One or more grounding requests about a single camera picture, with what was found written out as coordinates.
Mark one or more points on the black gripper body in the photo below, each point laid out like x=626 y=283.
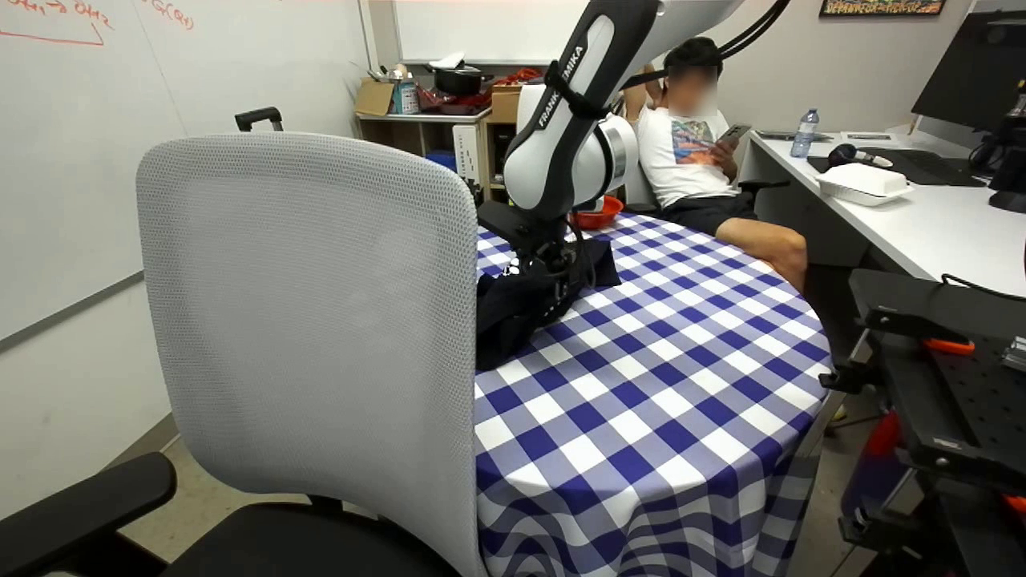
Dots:
x=546 y=245

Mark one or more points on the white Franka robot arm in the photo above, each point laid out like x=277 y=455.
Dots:
x=572 y=115

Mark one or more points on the grey mesh office chair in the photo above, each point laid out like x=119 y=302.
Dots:
x=310 y=322

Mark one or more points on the red bowl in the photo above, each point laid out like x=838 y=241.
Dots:
x=605 y=211

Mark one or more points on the cluttered storage shelf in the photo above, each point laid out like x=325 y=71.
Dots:
x=444 y=130

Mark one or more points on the seated person in white shirt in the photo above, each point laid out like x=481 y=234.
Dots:
x=686 y=161

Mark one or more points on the blue white checkered tablecloth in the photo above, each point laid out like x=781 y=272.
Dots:
x=652 y=404

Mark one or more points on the clear water bottle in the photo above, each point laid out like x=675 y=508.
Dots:
x=807 y=131

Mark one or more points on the black rolling suitcase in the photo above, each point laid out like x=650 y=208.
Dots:
x=258 y=115

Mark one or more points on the white takeout box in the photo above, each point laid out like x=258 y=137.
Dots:
x=864 y=184

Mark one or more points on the black keyboard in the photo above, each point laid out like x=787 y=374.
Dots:
x=917 y=165

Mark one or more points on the white office desk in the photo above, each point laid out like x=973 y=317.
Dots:
x=941 y=227

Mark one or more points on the black robot cart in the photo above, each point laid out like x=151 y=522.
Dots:
x=952 y=416

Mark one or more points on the black computer monitor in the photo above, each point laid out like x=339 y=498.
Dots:
x=979 y=76

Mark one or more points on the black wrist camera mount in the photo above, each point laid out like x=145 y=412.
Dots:
x=505 y=223

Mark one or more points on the white framed wall board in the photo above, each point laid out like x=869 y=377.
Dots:
x=481 y=28

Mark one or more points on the framed wall picture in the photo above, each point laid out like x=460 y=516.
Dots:
x=883 y=7

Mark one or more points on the large wall whiteboard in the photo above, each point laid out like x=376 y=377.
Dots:
x=129 y=161

